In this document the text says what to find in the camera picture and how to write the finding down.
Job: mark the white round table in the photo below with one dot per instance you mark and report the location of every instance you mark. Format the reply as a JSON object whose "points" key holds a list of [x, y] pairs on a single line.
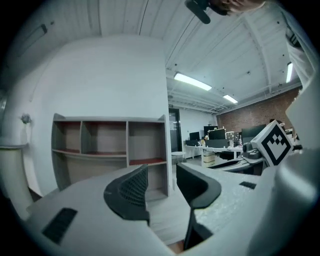
{"points": [[178, 153]]}

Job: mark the small flower vase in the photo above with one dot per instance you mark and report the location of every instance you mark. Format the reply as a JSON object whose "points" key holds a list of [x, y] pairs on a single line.
{"points": [[25, 125]]}

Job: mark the person's white printed sweatshirt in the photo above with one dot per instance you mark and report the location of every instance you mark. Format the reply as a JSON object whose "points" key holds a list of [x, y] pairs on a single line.
{"points": [[300, 67]]}

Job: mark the black framed door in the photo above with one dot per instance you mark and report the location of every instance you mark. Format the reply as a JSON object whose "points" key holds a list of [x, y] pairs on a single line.
{"points": [[175, 130]]}

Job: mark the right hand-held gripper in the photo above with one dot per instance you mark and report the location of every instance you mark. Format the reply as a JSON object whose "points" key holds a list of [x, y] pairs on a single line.
{"points": [[275, 145]]}

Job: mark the ceiling strip light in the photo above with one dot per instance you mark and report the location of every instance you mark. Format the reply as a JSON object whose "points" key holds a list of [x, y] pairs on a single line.
{"points": [[289, 72], [230, 98], [192, 80], [33, 38]]}

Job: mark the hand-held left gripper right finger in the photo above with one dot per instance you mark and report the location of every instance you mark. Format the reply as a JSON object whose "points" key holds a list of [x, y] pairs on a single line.
{"points": [[232, 200]]}

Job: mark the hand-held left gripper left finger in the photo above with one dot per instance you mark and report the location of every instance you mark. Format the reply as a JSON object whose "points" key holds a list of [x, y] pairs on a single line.
{"points": [[95, 212]]}

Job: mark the grey wooden desk with shelves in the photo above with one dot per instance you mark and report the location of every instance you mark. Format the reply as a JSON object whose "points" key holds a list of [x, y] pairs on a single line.
{"points": [[147, 140]]}

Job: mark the long white office desk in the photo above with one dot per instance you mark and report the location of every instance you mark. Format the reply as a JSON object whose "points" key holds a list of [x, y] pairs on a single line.
{"points": [[215, 150]]}

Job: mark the black computer monitor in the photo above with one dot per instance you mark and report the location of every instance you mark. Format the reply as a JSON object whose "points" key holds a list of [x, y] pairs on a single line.
{"points": [[252, 131], [217, 135], [194, 136]]}

